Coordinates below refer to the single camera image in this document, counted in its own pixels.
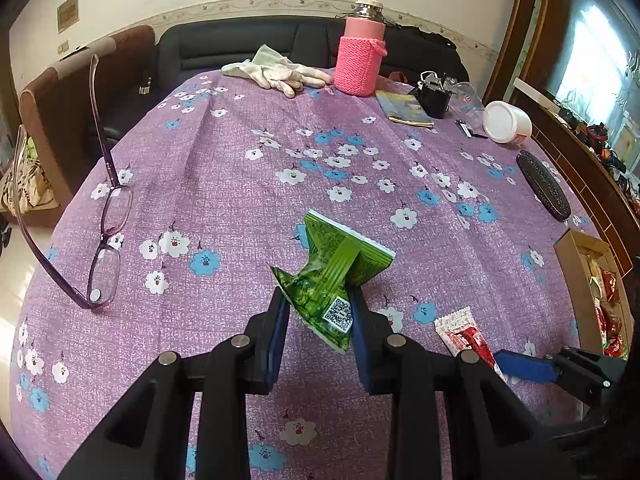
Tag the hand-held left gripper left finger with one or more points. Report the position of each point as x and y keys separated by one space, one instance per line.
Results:
x=277 y=350

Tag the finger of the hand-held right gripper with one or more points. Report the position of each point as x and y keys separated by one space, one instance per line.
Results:
x=525 y=367

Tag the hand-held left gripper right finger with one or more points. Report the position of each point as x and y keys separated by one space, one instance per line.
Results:
x=362 y=355

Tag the red white snack packet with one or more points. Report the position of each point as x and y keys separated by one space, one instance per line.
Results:
x=465 y=337

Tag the green snack packet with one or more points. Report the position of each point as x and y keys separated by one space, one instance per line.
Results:
x=325 y=270

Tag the cardboard box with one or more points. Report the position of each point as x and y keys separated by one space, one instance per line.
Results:
x=570 y=255

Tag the small green white packet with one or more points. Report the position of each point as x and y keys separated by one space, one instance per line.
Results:
x=595 y=280

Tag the black glasses case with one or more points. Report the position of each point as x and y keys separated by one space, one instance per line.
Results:
x=542 y=185

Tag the wooden cabinet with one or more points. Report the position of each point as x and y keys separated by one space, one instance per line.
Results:
x=575 y=160

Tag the purple eyeglasses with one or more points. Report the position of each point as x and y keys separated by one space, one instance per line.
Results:
x=116 y=210

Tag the cluttered tool pile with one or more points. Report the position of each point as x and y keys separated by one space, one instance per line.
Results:
x=600 y=140

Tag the black clip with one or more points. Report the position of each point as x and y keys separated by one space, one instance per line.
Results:
x=470 y=131

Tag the white plastic jar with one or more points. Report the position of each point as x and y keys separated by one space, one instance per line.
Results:
x=505 y=122

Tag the thin booklet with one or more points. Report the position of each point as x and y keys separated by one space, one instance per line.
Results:
x=402 y=107

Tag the small black container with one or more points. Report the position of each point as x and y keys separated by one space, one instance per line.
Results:
x=432 y=97

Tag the white board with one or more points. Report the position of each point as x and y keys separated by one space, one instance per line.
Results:
x=535 y=92

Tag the clear glass cup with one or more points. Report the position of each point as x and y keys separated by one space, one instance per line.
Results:
x=467 y=97

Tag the white gloves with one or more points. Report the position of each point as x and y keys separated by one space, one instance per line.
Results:
x=275 y=70

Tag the pink knit-sleeved bottle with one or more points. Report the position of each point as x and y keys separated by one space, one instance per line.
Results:
x=357 y=60

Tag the cloth bag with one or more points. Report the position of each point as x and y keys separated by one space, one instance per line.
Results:
x=30 y=180

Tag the black sofa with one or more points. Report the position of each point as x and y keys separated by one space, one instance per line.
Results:
x=225 y=42

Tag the brown armchair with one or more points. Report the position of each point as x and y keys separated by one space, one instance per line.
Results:
x=55 y=125

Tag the black bag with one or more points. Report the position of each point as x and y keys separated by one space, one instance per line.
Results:
x=425 y=40

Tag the glass window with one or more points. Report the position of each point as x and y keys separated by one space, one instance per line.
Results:
x=590 y=35

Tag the wall outlet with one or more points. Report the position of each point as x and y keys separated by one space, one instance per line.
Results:
x=62 y=48

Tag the small picture frame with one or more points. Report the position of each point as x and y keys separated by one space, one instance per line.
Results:
x=67 y=12

